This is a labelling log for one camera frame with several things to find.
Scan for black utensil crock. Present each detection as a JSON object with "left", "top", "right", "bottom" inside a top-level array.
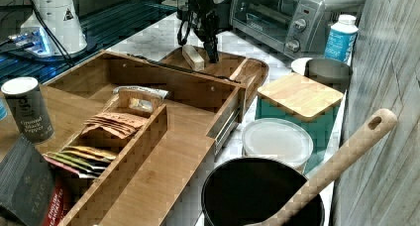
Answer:
[{"left": 201, "top": 157, "right": 307, "bottom": 226}]

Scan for silver foil packet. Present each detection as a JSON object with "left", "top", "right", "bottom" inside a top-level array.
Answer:
[{"left": 113, "top": 85, "right": 169, "bottom": 98}]

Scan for black Taylors tea box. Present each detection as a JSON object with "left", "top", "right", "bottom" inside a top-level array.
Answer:
[{"left": 0, "top": 136, "right": 54, "bottom": 226}]

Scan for silver toaster oven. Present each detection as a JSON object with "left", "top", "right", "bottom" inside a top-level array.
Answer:
[{"left": 230, "top": 0, "right": 366, "bottom": 58}]

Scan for round metal tin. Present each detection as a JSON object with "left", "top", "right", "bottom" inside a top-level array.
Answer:
[{"left": 291, "top": 57, "right": 353, "bottom": 93}]

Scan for wooden drawer handle block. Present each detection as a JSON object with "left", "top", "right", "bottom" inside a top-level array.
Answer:
[{"left": 182, "top": 45, "right": 205, "bottom": 71}]

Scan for silver black toaster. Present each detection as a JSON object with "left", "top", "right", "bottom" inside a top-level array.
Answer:
[{"left": 183, "top": 0, "right": 234, "bottom": 35}]

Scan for yellow green tea packets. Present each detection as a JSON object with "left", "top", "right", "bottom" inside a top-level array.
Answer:
[{"left": 43, "top": 146, "right": 117, "bottom": 178}]

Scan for blue white plastic bottle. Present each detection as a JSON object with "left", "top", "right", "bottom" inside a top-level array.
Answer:
[{"left": 324, "top": 14, "right": 359, "bottom": 63}]

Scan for red English breakfast tea box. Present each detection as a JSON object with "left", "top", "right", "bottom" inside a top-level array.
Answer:
[{"left": 41, "top": 178, "right": 71, "bottom": 226}]

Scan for clear plastic tub with lid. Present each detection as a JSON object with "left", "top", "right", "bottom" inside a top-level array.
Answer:
[{"left": 242, "top": 118, "right": 313, "bottom": 172}]

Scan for brown tea bag packets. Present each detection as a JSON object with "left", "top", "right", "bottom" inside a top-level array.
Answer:
[{"left": 82, "top": 112, "right": 149, "bottom": 139}]

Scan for wooden spoon handle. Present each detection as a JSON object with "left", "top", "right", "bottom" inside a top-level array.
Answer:
[{"left": 246, "top": 108, "right": 397, "bottom": 226}]

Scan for bamboo organizer cabinet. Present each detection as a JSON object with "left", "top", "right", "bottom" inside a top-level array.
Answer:
[{"left": 38, "top": 52, "right": 240, "bottom": 226}]

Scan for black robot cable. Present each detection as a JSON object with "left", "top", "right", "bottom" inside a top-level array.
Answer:
[{"left": 25, "top": 0, "right": 77, "bottom": 67}]

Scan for bamboo drawer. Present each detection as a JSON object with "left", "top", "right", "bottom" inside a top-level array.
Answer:
[{"left": 157, "top": 47, "right": 268, "bottom": 122}]

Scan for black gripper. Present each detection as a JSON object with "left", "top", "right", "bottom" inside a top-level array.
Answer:
[{"left": 183, "top": 0, "right": 232, "bottom": 64}]

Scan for teal container with bamboo lid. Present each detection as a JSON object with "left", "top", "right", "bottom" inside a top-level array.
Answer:
[{"left": 256, "top": 72, "right": 344, "bottom": 173}]

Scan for black pepper shaker can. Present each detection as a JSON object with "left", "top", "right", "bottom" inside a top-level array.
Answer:
[{"left": 1, "top": 77, "right": 54, "bottom": 144}]

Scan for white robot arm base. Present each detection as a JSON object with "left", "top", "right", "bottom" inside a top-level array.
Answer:
[{"left": 8, "top": 0, "right": 90, "bottom": 59}]

